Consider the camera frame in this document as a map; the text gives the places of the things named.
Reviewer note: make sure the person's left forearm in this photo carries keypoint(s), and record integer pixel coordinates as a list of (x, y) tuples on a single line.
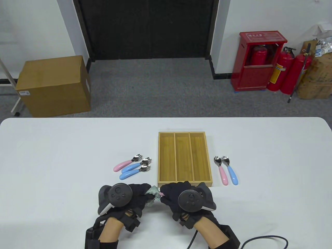
[(110, 230)]

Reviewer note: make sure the black grey hand controller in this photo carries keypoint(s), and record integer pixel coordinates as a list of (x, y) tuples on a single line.
[(190, 201), (119, 194)]

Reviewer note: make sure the black armband pack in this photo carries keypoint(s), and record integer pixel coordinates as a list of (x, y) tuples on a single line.
[(92, 237), (232, 236)]

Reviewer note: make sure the worn printed cardboard box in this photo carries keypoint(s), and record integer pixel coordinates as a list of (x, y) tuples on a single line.
[(319, 80)]

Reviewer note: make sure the black right armband pack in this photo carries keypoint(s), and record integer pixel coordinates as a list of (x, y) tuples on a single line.
[(232, 236)]

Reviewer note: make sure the crumpled silver foil bag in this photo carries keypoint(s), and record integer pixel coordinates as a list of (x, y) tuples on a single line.
[(324, 46)]

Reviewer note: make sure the red fire extinguisher cabinet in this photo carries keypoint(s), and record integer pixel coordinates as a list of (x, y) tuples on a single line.
[(249, 77)]

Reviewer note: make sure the black grey right hand controller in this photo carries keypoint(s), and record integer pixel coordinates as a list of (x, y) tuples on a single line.
[(190, 201)]

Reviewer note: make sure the wooden cutlery tray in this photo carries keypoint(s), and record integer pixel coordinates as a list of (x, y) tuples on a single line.
[(181, 155)]

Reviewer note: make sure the black grey left hand controller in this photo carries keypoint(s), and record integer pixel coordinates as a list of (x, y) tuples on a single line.
[(119, 194)]

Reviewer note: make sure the person's left hand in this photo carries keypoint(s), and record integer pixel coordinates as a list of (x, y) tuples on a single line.
[(138, 197)]

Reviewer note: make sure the black double door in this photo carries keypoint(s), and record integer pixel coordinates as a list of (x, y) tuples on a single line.
[(147, 28)]

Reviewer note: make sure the green fish scale cleaning cloth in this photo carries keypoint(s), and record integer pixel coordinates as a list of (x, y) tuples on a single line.
[(153, 191)]

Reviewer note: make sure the yellow label red fire extinguisher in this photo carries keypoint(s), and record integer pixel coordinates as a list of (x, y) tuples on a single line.
[(284, 64)]

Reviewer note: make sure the white rolling whiteboard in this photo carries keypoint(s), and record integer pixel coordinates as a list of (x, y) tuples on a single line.
[(15, 103)]

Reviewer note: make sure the black left armband pack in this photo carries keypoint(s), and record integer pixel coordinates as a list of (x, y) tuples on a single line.
[(92, 237)]

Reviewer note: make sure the person's right hand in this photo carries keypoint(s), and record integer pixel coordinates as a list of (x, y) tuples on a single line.
[(171, 193)]

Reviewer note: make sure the brown cardboard box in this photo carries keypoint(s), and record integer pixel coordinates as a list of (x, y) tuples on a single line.
[(52, 85)]

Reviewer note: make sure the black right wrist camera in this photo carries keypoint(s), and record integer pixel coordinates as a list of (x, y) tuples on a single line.
[(186, 223)]

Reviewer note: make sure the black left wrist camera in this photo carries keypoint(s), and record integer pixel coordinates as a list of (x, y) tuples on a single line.
[(132, 223)]

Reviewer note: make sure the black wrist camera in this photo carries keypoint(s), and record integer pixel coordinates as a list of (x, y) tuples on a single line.
[(186, 223), (132, 223)]

